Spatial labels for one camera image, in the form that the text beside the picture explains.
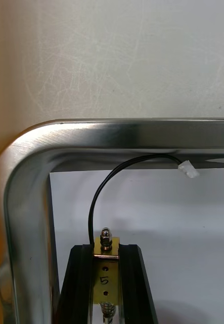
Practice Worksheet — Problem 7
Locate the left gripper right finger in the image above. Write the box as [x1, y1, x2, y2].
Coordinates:
[118, 243, 159, 324]

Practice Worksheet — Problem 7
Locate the steel tray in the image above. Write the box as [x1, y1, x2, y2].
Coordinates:
[0, 117, 224, 324]

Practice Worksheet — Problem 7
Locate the white paper sheet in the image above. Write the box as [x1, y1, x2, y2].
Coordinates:
[50, 168, 224, 324]

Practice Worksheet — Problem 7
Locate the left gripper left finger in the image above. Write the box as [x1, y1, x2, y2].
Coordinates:
[55, 244, 95, 324]

